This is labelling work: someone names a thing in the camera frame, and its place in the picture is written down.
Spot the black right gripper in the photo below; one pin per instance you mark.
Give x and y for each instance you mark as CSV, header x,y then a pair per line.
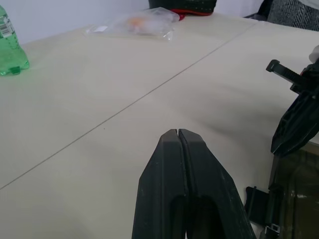
x,y
305,79

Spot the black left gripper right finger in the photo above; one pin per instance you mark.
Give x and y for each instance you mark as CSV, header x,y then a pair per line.
x,y
211,189

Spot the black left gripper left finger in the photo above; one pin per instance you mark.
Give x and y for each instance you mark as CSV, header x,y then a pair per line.
x,y
159,189

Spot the dark transparent container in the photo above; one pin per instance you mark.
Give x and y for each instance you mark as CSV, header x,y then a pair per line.
x,y
296,194

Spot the grey patterned fabric chair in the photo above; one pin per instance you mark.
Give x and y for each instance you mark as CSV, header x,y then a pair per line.
x,y
294,13

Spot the black mesh object red rim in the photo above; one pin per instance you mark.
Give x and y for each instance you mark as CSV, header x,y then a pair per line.
x,y
189,6

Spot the clear plastic bag orange contents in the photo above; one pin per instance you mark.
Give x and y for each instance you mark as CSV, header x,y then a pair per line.
x,y
139,23

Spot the green plastic bottle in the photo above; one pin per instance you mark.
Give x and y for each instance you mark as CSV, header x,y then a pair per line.
x,y
10,47

